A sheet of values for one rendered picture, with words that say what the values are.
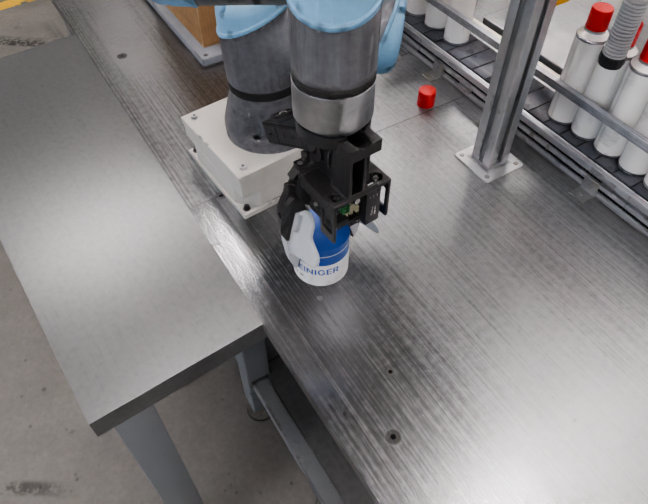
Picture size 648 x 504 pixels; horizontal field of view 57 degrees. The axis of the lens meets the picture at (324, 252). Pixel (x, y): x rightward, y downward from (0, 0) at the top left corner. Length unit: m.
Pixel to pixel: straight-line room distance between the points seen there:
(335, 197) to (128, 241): 0.48
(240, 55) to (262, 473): 1.10
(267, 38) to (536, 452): 0.64
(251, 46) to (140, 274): 0.37
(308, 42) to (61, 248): 0.63
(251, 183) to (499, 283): 0.41
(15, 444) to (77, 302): 0.96
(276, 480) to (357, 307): 0.85
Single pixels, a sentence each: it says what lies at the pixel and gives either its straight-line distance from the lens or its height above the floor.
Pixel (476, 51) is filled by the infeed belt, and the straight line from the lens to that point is 1.29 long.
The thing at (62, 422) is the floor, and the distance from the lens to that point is 1.83.
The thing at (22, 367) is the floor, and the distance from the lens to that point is 1.96.
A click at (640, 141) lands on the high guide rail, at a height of 0.96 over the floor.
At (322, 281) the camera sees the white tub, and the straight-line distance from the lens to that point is 0.72.
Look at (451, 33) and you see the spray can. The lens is 1.29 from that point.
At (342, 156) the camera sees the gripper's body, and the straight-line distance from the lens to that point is 0.54.
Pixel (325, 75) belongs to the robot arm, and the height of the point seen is 1.26.
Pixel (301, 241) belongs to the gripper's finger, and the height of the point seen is 1.05.
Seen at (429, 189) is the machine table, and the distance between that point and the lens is 1.03.
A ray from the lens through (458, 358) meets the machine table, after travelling 0.84.
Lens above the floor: 1.54
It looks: 50 degrees down
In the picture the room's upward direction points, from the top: straight up
